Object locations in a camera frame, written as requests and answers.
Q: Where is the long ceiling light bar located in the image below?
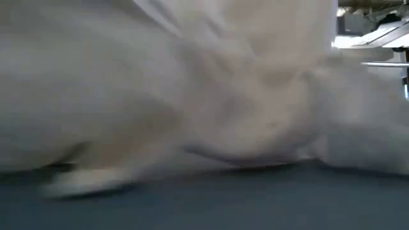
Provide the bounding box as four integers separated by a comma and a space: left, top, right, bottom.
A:
360, 61, 409, 68

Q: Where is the large white cloth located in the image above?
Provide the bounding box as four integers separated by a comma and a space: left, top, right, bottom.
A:
0, 0, 409, 199

